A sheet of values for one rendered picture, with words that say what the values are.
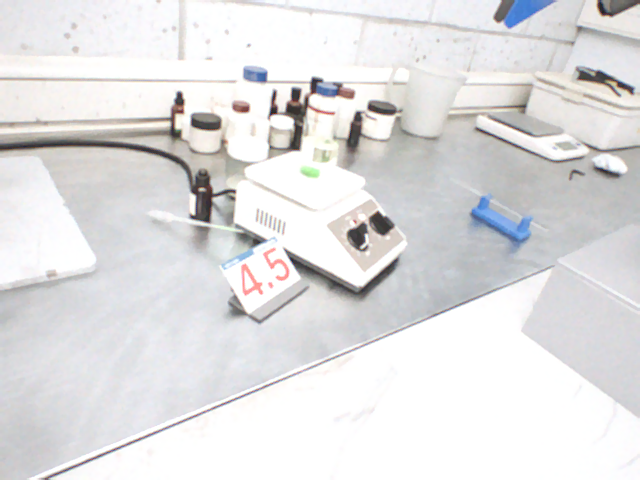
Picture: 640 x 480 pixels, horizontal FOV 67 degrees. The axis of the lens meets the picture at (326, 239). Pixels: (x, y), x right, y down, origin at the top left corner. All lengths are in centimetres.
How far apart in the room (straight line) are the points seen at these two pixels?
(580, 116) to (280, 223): 118
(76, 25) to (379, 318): 69
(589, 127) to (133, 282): 134
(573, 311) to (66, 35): 85
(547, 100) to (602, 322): 117
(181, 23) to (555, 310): 80
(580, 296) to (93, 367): 48
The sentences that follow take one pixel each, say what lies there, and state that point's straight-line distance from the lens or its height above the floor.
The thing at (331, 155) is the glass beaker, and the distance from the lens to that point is 61.
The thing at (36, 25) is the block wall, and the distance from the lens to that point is 95.
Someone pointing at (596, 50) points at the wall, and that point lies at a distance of 203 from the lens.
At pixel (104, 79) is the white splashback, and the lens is 95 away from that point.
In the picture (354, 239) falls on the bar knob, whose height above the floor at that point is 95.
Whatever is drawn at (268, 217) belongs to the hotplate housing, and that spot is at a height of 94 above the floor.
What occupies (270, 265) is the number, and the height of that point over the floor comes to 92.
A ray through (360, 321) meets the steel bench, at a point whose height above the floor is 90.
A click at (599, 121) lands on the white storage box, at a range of 160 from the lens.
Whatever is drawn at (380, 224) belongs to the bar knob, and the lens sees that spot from 63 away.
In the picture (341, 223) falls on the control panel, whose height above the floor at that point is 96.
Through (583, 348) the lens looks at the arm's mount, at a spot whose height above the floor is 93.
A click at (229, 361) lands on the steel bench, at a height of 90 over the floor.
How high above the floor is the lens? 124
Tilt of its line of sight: 30 degrees down
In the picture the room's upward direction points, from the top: 12 degrees clockwise
